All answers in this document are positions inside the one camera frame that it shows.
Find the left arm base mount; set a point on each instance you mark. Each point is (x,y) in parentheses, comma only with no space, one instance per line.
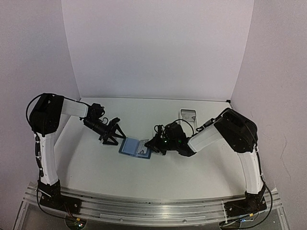
(52,198)

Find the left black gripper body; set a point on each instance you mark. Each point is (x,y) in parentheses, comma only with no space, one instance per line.
(100,128)

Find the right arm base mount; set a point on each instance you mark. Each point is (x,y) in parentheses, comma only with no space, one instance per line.
(251,204)

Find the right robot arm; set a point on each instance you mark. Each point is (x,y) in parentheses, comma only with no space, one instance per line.
(237,131)

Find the white plastic tray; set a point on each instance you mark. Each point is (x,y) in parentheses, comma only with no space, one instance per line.
(188,121)

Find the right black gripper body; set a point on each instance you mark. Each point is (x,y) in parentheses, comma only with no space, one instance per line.
(170,144)

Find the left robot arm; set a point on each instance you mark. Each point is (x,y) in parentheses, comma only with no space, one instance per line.
(44,121)

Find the silver credit card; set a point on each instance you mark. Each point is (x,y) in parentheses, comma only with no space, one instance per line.
(142,151)

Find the blue card holder wallet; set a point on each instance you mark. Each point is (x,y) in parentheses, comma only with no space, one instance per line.
(129,147)

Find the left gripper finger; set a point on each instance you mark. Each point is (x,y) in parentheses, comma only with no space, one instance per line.
(109,141)
(118,132)

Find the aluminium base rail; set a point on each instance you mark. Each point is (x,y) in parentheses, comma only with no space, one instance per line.
(146,212)

